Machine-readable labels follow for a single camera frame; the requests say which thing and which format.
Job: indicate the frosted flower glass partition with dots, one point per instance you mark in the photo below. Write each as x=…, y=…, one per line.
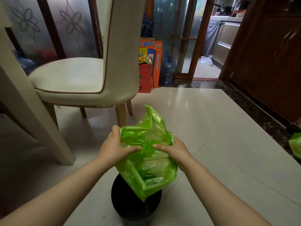
x=73, y=23

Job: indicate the person's right hand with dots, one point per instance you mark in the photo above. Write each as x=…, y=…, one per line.
x=176, y=152

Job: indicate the person's right forearm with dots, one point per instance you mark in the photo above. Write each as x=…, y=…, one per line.
x=223, y=200

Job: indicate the person's left forearm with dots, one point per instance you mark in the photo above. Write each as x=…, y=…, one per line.
x=54, y=195

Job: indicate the red bottle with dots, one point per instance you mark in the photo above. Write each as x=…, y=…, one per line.
x=234, y=9

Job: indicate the cream wooden table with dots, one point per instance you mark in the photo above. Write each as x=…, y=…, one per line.
x=23, y=103

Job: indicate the white plastic bag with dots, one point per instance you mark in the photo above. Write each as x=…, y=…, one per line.
x=206, y=61

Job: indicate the grey hanging cloth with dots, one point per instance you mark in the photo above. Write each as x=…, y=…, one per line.
x=212, y=37

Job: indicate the wooden framed glass sliding door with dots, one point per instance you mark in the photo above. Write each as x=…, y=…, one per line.
x=202, y=44

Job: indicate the small black trash bin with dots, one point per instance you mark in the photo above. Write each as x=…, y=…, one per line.
x=127, y=202

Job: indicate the new green bag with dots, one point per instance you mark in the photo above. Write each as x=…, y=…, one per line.
x=145, y=136

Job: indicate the blue plaid cloth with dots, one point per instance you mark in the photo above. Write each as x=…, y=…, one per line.
x=148, y=25

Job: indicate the orange cardboard box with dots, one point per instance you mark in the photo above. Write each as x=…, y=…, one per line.
x=157, y=58

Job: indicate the black wok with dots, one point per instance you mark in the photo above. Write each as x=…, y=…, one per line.
x=223, y=9

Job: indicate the cream dining chair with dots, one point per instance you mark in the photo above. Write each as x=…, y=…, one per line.
x=70, y=75

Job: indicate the blue water jug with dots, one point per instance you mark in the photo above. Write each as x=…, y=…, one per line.
x=169, y=72
x=25, y=64

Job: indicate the person's left hand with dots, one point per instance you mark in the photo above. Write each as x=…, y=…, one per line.
x=113, y=150

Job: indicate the steel kitchen cabinet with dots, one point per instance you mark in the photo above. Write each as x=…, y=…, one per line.
x=229, y=39

